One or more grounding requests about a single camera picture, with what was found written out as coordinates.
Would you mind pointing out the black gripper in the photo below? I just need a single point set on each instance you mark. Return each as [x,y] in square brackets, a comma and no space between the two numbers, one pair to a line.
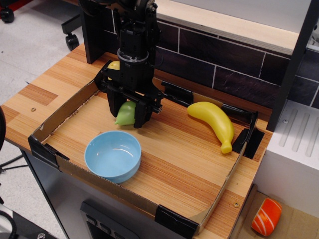
[135,83]

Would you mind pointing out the green toy pear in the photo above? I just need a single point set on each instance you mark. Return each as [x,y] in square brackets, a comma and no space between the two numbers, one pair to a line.
[126,114]

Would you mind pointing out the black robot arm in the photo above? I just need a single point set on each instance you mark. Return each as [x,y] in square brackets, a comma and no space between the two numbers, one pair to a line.
[138,32]

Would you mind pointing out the light blue bowl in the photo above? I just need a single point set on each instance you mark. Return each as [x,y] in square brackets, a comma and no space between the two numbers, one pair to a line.
[113,155]

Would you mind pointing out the yellow toy potato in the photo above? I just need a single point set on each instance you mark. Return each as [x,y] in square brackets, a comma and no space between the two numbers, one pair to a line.
[113,66]

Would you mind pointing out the yellow toy banana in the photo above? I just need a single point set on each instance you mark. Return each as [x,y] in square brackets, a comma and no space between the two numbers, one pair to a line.
[218,121]

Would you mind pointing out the black chair caster base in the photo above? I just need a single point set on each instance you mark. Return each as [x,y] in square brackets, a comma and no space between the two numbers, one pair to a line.
[68,27]

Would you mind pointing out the black oven control panel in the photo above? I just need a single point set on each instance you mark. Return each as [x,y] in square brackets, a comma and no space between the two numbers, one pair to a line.
[105,224]

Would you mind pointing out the cardboard fence with black tape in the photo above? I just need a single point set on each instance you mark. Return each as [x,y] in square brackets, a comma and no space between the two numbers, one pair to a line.
[183,184]

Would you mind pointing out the light wooden shelf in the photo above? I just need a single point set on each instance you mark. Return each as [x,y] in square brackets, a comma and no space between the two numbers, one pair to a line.
[252,33]

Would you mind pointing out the black caster wheel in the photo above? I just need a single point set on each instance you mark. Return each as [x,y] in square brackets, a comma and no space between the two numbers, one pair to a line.
[7,15]

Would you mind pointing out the white toy sink unit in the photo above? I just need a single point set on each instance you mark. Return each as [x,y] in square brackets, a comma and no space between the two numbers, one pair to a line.
[289,171]

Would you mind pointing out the orange salmon sushi toy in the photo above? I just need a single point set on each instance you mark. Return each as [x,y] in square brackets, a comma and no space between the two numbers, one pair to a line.
[267,217]

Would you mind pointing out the black left upright post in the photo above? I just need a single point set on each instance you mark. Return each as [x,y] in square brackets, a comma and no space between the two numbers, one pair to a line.
[98,30]

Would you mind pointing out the black upright post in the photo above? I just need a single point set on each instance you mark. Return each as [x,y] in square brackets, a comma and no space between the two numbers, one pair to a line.
[308,27]
[98,30]

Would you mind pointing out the black right upright post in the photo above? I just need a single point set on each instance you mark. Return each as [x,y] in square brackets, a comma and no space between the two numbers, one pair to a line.
[308,27]

